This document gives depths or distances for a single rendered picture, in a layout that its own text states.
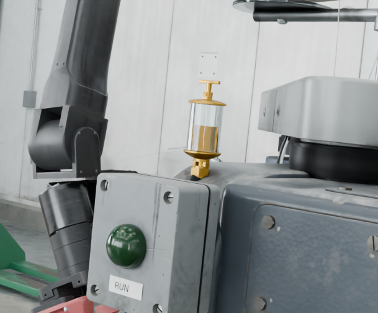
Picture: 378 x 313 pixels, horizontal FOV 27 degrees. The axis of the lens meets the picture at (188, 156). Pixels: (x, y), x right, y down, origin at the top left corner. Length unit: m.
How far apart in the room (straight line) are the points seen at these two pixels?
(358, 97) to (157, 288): 0.22
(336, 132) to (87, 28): 0.38
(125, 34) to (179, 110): 1.05
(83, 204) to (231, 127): 6.06
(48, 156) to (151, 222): 0.38
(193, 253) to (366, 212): 0.12
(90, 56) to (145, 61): 6.73
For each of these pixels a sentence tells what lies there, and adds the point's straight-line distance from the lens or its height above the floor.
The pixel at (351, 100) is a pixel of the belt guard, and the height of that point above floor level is 1.40.
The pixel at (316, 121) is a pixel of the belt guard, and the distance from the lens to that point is 0.63.
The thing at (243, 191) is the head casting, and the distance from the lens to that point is 0.53.
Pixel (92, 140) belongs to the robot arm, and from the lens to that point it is 0.87.
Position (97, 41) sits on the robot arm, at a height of 1.45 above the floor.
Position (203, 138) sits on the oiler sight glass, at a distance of 0.57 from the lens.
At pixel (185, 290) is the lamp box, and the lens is 0.52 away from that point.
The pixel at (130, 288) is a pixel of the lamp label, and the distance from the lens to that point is 0.52.
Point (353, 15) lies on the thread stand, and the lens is 0.87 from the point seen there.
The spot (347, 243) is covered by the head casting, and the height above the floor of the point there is 1.31.
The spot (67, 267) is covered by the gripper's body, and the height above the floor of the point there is 1.20.
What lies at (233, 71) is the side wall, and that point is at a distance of 6.94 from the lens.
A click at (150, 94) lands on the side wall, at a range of 7.53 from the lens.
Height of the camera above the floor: 1.38
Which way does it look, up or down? 3 degrees down
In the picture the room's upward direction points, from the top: 6 degrees clockwise
